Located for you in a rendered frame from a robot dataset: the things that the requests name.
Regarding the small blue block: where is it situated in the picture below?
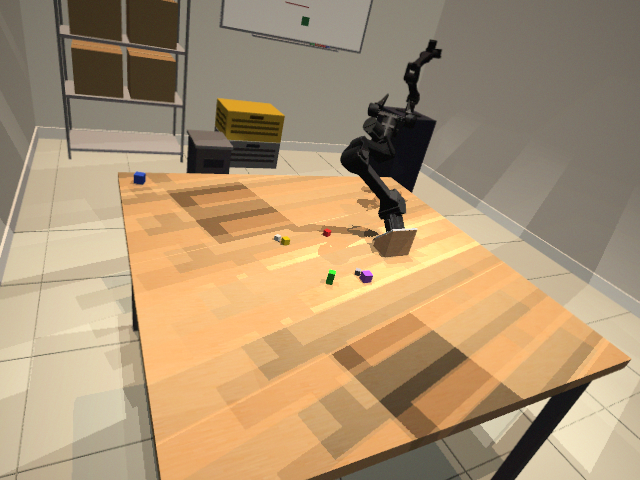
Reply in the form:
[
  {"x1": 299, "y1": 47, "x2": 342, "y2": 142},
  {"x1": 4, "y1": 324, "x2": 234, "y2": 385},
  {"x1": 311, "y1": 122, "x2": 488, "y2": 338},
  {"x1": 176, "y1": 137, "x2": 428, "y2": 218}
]
[{"x1": 134, "y1": 171, "x2": 146, "y2": 185}]

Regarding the purple block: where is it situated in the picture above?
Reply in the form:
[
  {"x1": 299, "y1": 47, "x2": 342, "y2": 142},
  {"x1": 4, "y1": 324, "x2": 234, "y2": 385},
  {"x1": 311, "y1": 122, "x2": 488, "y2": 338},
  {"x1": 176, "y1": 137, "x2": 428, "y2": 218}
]
[{"x1": 360, "y1": 270, "x2": 373, "y2": 283}]

